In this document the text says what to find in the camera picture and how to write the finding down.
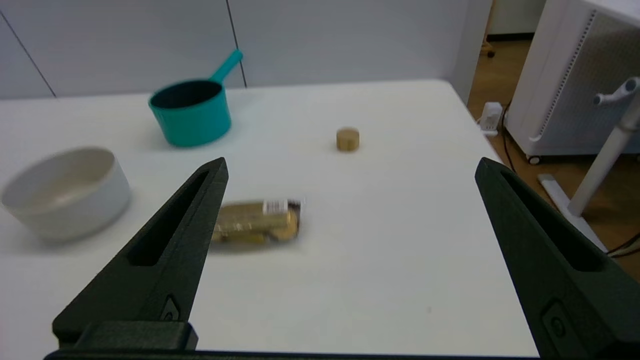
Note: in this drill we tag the small wooden cylinder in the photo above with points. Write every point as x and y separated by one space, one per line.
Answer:
347 140

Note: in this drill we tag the gold wrapped snack package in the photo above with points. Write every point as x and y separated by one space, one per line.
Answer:
255 222

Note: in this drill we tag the white perforated cabinet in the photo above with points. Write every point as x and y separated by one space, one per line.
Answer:
575 75

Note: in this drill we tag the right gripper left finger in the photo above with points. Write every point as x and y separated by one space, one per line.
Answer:
160 265

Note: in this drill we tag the white power adapter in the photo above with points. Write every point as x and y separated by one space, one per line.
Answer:
491 117

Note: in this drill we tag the beige round bowl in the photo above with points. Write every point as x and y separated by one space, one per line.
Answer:
75 200

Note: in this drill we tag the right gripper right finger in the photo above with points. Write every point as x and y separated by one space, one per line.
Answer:
565 280

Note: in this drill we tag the white stand pole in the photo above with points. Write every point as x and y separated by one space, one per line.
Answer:
600 165

